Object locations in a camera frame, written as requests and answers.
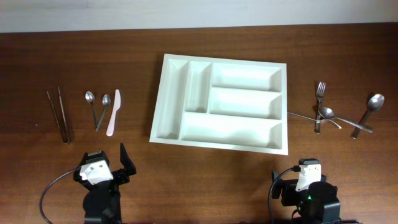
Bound large spoon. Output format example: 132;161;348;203
318;106;373;133
359;93;385;125

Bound metal tongs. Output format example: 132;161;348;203
46;87;70;144

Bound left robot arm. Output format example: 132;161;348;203
73;144;137;224

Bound small teaspoon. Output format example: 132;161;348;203
96;94;111;131
85;91;97;128

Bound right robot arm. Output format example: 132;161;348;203
267;167;361;224

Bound pink plastic knife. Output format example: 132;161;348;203
106;89;121;137

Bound metal fork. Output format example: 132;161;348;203
314;82;326;134
287;112;342;129

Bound white cutlery tray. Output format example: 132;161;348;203
149;54;288;155

